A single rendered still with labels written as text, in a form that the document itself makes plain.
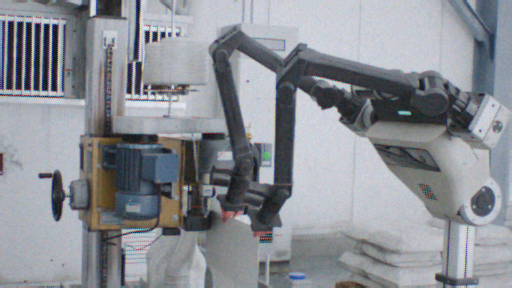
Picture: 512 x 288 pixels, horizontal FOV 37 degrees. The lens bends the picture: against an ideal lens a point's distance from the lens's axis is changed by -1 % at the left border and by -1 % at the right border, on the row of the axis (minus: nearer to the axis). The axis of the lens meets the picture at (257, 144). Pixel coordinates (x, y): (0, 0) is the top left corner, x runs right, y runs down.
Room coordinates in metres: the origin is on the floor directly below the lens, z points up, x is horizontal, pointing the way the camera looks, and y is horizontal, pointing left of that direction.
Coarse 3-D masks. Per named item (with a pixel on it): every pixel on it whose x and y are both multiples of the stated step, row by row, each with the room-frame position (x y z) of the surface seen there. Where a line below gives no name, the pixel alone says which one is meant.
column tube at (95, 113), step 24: (96, 24) 2.63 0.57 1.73; (120, 24) 2.66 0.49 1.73; (96, 48) 2.63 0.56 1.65; (120, 48) 2.66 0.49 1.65; (96, 72) 2.63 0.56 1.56; (120, 72) 2.66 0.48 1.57; (96, 96) 2.63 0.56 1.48; (120, 96) 2.66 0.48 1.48; (96, 120) 2.63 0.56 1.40; (96, 240) 2.63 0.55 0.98; (120, 240) 2.67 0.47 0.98; (96, 264) 2.64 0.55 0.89; (120, 264) 2.67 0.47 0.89
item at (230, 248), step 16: (224, 224) 2.66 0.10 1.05; (240, 224) 2.52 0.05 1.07; (208, 240) 2.81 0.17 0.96; (224, 240) 2.65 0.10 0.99; (240, 240) 2.51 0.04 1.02; (256, 240) 2.40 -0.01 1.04; (208, 256) 2.80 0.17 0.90; (224, 256) 2.65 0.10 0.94; (240, 256) 2.51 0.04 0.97; (256, 256) 2.39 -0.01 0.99; (224, 272) 2.64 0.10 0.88; (240, 272) 2.51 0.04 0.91; (256, 272) 2.39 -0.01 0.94
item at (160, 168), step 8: (144, 160) 2.42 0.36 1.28; (152, 160) 2.39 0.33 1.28; (160, 160) 2.39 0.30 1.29; (168, 160) 2.41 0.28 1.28; (176, 160) 2.44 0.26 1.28; (144, 168) 2.41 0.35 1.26; (152, 168) 2.39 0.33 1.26; (160, 168) 2.39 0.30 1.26; (168, 168) 2.42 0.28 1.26; (176, 168) 2.44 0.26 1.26; (144, 176) 2.41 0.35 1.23; (152, 176) 2.39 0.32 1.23; (160, 176) 2.39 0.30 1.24; (168, 176) 2.42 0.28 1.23; (176, 176) 2.44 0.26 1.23; (160, 184) 2.43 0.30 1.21
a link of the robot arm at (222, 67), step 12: (216, 60) 2.39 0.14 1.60; (228, 60) 2.40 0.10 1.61; (216, 72) 2.43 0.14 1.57; (228, 72) 2.43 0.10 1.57; (228, 84) 2.45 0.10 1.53; (228, 96) 2.46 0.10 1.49; (228, 108) 2.47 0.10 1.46; (240, 108) 2.50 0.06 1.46; (228, 120) 2.49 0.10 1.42; (240, 120) 2.50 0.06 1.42; (228, 132) 2.52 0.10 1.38; (240, 132) 2.51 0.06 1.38; (240, 144) 2.51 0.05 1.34; (240, 156) 2.52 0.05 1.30; (252, 156) 2.53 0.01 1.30
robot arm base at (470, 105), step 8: (456, 88) 2.02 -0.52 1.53; (464, 96) 2.01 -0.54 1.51; (472, 96) 2.02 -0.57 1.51; (480, 96) 2.04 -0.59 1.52; (488, 96) 2.02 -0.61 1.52; (456, 104) 2.00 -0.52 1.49; (464, 104) 2.00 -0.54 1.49; (472, 104) 2.00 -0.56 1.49; (480, 104) 2.01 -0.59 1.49; (448, 112) 2.03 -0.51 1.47; (456, 112) 2.01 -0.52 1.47; (464, 112) 2.00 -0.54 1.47; (472, 112) 2.01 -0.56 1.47; (480, 112) 2.01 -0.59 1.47; (456, 120) 2.03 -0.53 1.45; (464, 120) 2.02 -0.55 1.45; (472, 120) 2.00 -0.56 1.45; (448, 128) 2.07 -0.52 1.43; (456, 128) 2.04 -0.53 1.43; (464, 128) 2.01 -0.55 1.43; (472, 128) 2.00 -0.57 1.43
